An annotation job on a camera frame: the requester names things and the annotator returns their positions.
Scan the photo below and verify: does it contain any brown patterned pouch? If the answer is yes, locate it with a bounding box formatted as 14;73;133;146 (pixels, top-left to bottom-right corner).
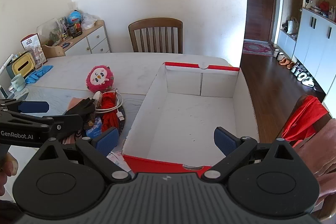
84;115;102;126

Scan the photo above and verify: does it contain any red patterned rug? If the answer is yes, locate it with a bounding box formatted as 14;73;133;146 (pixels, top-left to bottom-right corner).
242;40;274;57

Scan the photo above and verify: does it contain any blue cloth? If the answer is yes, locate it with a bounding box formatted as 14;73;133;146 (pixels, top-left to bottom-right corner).
24;65;54;84

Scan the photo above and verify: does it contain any red cloth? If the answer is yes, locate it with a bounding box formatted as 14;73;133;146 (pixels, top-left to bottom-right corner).
101;92;120;133

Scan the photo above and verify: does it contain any red framed stand sign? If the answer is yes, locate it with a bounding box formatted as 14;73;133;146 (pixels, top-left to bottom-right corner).
20;33;43;53

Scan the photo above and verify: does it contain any row of shoes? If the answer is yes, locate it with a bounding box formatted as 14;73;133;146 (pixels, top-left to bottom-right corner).
272;49;316;87

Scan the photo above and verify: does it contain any clear plastic bag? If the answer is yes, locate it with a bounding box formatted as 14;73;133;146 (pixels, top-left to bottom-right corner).
80;13;98;30

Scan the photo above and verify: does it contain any blue globe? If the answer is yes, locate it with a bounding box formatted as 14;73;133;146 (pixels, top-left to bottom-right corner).
67;10;81;25

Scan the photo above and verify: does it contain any pale green mug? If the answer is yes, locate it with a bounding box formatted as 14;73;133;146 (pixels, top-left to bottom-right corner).
10;75;27;92

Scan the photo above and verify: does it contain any white hall cabinet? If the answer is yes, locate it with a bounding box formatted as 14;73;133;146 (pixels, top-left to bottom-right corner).
273;0;336;119

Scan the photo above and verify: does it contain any white printed packet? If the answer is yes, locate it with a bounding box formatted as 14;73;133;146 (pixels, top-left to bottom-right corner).
106;151;132;172

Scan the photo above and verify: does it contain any white charging cable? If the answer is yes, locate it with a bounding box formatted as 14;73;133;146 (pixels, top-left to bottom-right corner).
94;91;126;121

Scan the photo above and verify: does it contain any white tote bag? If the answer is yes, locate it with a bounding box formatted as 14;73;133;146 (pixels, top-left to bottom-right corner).
286;17;300;35

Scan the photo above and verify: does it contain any white cardboard box red rim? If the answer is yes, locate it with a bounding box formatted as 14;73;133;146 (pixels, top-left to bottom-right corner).
121;61;260;178

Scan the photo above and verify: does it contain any clear glass dome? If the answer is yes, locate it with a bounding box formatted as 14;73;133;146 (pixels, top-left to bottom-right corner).
36;20;63;46

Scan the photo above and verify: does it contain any yellow tissue box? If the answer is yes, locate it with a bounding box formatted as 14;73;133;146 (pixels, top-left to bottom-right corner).
11;53;36;76

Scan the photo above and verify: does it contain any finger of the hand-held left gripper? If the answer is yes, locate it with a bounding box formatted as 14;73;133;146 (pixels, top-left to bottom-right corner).
39;114;83;141
0;99;50;115

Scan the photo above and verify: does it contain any pink plush toy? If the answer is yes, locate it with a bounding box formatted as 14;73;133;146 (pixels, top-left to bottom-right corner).
86;65;116;93

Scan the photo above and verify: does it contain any white rod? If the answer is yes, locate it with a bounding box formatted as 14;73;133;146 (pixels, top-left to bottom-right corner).
0;54;14;75

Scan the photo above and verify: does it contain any wooden chair draped with cloths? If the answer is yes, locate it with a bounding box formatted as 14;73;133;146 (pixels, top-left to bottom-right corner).
278;94;336;222

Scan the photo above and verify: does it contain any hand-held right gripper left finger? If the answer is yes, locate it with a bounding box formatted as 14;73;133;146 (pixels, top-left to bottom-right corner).
34;127;132;183

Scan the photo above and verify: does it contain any red garment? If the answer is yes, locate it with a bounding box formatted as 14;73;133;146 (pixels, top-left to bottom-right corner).
282;96;330;147

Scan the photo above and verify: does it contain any white sideboard wooden top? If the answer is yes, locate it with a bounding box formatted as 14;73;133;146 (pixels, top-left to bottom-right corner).
56;20;112;55

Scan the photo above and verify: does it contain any wooden slatted chair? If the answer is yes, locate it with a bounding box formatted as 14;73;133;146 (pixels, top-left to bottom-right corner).
128;18;183;54

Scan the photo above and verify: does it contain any person's left hand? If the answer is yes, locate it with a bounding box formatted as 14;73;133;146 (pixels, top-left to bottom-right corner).
0;152;18;197

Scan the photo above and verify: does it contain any blue packet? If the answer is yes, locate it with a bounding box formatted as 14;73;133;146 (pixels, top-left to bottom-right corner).
85;122;103;139

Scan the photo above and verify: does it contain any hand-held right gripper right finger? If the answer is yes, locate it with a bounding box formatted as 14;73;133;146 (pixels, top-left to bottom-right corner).
202;127;297;183

